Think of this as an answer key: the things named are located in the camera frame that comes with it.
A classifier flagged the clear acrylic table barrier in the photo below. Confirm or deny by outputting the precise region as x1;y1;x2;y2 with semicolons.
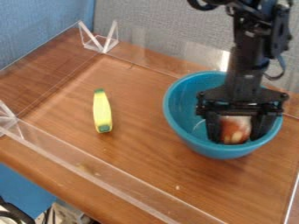
0;20;299;224

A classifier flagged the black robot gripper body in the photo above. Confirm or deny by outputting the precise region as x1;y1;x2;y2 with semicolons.
196;47;289;117

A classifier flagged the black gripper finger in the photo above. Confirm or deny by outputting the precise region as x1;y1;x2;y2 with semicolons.
206;112;222;143
250;115;277;140

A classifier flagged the yellow toy corn cob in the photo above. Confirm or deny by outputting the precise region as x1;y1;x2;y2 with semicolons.
92;88;112;133

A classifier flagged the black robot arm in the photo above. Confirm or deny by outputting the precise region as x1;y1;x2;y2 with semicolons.
187;0;294;143

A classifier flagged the brown toy mushroom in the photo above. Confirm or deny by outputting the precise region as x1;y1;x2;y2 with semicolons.
220;116;251;144

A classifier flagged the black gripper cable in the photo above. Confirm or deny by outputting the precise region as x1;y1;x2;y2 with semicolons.
263;53;289;81

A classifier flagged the blue plastic bowl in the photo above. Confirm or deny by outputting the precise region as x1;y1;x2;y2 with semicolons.
162;70;285;160

